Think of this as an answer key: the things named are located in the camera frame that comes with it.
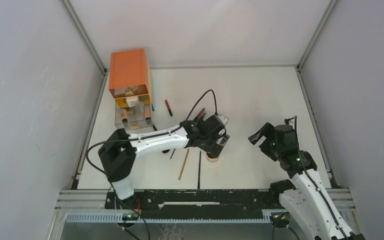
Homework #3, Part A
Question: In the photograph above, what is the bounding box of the long thin black brush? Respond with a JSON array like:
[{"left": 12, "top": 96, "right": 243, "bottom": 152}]
[{"left": 197, "top": 151, "right": 202, "bottom": 190}]

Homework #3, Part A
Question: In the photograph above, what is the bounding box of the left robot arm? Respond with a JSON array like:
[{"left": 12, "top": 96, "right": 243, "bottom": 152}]
[{"left": 97, "top": 114, "right": 230, "bottom": 209}]

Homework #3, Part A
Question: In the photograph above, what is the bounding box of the clear plastic tube blue label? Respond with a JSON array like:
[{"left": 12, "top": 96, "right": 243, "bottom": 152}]
[{"left": 131, "top": 106, "right": 142, "bottom": 118}]

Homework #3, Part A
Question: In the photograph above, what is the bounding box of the small white cardboard box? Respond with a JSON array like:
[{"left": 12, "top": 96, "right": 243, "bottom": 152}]
[{"left": 125, "top": 95, "right": 139, "bottom": 108}]

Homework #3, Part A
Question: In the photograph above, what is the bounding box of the square foundation bottle black cap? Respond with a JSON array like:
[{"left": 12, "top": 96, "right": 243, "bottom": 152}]
[{"left": 143, "top": 104, "right": 152, "bottom": 120}]

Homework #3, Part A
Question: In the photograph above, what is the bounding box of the red lip gloss black cap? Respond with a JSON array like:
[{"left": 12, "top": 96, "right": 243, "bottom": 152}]
[{"left": 164, "top": 99, "right": 173, "bottom": 117}]

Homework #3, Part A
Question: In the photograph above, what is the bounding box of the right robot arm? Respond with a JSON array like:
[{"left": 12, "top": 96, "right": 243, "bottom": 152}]
[{"left": 248, "top": 118, "right": 365, "bottom": 240}]

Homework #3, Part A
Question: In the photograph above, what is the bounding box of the orange yellow blue drawer box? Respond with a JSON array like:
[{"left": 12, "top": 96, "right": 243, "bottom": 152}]
[{"left": 108, "top": 48, "right": 153, "bottom": 130}]

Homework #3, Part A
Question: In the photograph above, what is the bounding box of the beige foundation tube black cap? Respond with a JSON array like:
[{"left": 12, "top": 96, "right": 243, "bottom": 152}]
[{"left": 119, "top": 108, "right": 128, "bottom": 124}]

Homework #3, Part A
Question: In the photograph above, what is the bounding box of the aluminium frame rail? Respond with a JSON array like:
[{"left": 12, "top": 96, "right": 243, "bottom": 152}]
[{"left": 59, "top": 0, "right": 108, "bottom": 75}]

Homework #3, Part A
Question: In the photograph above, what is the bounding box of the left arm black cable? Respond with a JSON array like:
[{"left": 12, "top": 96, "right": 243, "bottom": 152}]
[{"left": 85, "top": 89, "right": 219, "bottom": 176}]

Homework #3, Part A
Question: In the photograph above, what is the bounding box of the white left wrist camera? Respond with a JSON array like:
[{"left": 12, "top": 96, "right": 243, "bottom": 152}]
[{"left": 216, "top": 114, "right": 229, "bottom": 125}]

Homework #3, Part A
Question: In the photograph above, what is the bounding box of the gold lid cream jar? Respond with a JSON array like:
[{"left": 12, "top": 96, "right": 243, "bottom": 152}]
[{"left": 206, "top": 153, "right": 219, "bottom": 163}]

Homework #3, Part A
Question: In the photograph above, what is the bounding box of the orange lip gloss black cap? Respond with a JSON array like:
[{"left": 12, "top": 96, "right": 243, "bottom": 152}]
[{"left": 193, "top": 108, "right": 206, "bottom": 121}]

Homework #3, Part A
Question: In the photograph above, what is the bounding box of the black powder brush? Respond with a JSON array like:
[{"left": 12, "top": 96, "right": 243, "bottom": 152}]
[{"left": 152, "top": 124, "right": 170, "bottom": 154}]

